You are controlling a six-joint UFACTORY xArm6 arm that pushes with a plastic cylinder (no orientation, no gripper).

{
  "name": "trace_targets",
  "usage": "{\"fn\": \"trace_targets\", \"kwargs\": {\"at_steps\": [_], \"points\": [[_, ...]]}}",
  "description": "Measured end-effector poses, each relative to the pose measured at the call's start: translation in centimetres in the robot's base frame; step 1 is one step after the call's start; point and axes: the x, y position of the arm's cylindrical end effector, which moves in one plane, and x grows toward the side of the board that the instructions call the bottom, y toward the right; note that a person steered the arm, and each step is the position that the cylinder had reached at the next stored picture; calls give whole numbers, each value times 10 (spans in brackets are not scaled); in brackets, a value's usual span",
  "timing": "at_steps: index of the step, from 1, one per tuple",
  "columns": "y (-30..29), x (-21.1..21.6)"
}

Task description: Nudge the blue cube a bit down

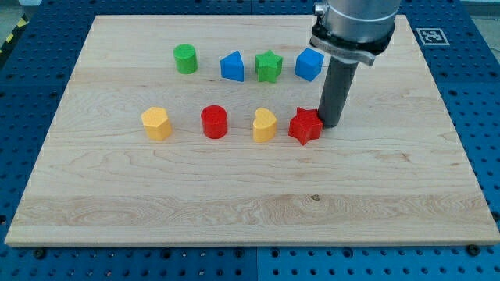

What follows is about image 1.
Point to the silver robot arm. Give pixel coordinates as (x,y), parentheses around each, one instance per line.
(354,30)

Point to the blue cube block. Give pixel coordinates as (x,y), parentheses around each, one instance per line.
(308,64)

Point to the yellow heart block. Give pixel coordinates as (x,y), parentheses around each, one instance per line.
(264,125)

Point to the red cylinder block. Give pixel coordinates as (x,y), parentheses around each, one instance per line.
(214,121)

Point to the red star block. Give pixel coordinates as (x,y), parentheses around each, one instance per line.
(305,125)

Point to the light wooden board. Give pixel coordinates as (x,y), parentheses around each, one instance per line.
(393,172)

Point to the blue triangular prism block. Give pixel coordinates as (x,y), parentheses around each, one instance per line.
(232,67)

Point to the green star block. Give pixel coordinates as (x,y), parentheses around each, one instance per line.
(268,66)

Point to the yellow hexagon block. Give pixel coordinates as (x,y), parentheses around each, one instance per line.
(156,123)

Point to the green cylinder block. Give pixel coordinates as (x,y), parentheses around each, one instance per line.
(185,58)

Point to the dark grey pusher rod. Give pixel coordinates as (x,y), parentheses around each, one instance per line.
(336,86)

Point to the white fiducial marker tag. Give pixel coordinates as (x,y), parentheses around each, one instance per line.
(431,36)

